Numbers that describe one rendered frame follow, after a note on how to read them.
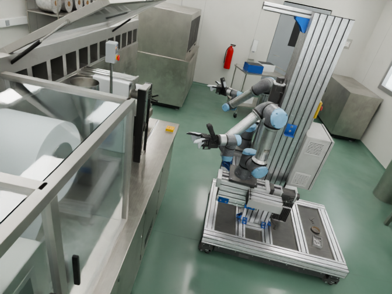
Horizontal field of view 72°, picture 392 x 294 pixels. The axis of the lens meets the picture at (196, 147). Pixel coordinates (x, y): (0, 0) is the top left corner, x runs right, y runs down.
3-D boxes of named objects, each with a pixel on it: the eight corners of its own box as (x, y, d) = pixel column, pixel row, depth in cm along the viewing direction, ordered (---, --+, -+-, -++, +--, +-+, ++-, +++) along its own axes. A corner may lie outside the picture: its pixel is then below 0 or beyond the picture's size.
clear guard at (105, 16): (105, 2, 103) (105, 1, 103) (9, 50, 117) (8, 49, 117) (165, -2, 194) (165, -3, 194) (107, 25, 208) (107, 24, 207)
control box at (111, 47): (117, 64, 145) (118, 45, 139) (105, 62, 144) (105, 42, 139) (120, 61, 151) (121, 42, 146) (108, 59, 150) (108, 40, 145)
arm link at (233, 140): (240, 149, 180) (243, 137, 176) (225, 149, 176) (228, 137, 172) (235, 143, 186) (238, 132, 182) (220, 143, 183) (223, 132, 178)
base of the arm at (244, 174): (252, 171, 225) (255, 161, 220) (252, 182, 211) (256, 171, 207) (234, 167, 225) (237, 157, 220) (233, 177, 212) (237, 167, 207)
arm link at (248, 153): (249, 160, 220) (254, 145, 213) (257, 170, 209) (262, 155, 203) (236, 160, 216) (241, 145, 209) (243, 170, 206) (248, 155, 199)
